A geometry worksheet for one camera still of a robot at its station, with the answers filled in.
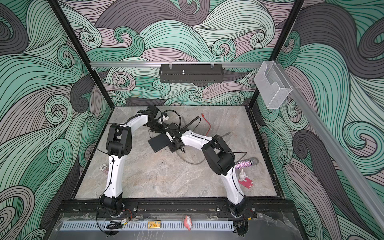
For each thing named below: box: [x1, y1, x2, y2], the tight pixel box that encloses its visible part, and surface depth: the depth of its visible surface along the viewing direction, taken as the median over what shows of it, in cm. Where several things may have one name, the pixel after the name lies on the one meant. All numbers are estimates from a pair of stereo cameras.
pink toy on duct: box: [184, 215, 193, 231], surface depth 67 cm
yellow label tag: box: [147, 220, 161, 229], surface depth 70 cm
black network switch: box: [148, 133, 172, 153], surface depth 97 cm
